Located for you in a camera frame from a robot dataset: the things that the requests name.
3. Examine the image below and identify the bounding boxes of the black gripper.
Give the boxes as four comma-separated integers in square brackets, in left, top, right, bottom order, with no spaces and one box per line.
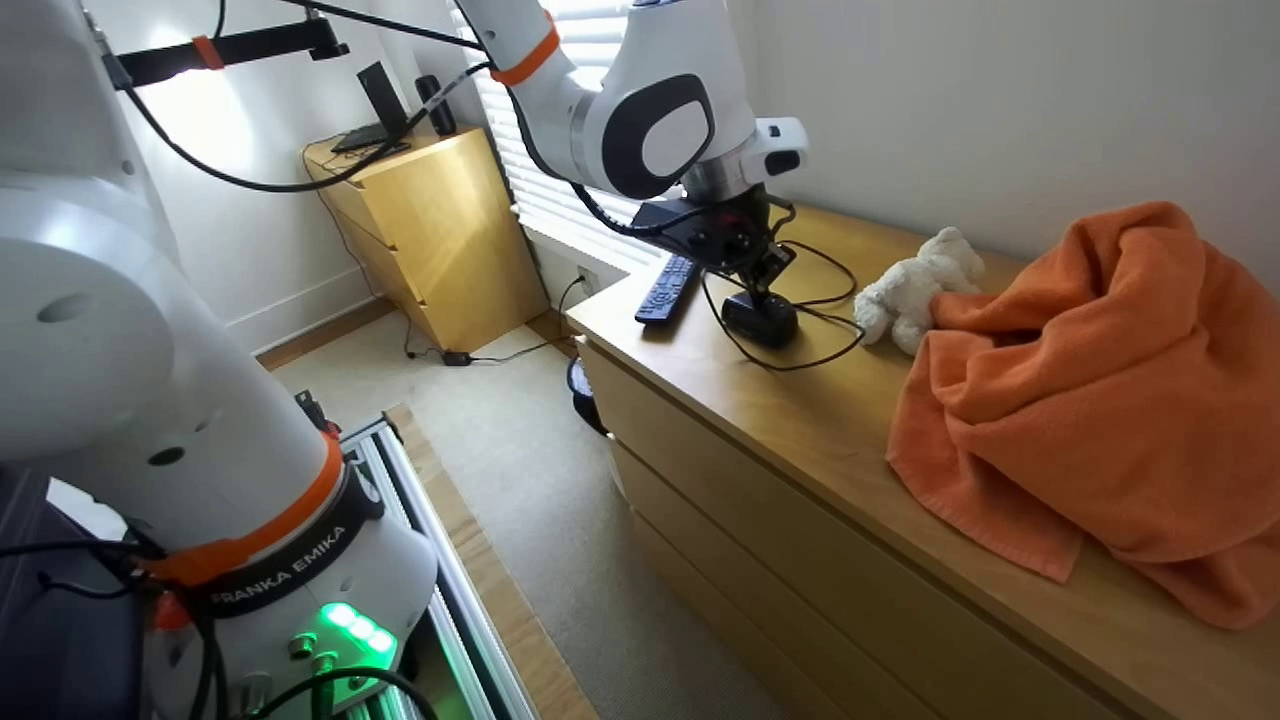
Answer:
[692,178,801,308]

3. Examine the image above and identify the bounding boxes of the black alarm clock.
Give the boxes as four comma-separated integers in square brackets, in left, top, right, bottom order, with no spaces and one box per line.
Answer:
[724,289,805,356]

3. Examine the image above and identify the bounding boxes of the black remote control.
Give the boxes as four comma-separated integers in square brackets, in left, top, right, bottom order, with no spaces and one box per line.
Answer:
[633,250,708,333]

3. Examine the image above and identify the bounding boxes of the white plush toy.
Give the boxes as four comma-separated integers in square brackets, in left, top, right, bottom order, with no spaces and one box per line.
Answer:
[853,224,994,360]

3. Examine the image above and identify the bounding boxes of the long wooden dresser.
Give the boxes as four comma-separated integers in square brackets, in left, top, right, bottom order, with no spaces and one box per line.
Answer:
[565,194,1280,720]

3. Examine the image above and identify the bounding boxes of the black round floor object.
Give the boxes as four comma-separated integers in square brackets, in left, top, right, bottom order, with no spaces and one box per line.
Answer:
[565,347,612,440]

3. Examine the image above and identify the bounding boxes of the white window blinds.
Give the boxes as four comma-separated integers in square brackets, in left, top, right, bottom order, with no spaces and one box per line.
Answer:
[453,0,692,273]

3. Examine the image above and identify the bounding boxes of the small wooden cabinet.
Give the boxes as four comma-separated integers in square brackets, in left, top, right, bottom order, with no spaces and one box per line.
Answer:
[300,122,551,360]

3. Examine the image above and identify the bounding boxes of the orange towel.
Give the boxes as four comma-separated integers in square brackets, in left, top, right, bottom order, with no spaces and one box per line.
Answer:
[885,194,1280,636]

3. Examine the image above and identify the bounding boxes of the black cylinder speaker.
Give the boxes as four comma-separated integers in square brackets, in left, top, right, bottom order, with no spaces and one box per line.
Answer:
[414,70,461,140]

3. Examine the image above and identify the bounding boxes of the wooden base board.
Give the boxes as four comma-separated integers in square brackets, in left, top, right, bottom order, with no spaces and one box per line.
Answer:
[383,404,606,720]

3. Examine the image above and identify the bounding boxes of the black tablet on stand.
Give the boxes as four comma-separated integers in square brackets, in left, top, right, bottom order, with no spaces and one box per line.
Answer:
[327,58,416,154]

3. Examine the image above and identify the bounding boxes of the dark grey box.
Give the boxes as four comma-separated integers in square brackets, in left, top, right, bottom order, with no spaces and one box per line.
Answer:
[0,464,151,720]

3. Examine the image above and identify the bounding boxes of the black alarm clock cable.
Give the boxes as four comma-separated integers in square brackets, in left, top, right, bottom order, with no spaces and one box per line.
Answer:
[697,237,873,374]

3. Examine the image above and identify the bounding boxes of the black floor cable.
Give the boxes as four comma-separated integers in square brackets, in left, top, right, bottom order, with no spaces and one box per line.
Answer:
[401,265,591,372]

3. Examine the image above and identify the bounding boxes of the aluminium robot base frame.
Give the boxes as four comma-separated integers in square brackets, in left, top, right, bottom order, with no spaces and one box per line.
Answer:
[292,387,539,720]

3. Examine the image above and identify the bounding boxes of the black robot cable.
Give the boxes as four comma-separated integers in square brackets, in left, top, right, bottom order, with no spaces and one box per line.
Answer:
[117,0,500,198]

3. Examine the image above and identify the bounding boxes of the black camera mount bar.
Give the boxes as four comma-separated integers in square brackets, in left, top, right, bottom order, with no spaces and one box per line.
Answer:
[99,13,351,94]

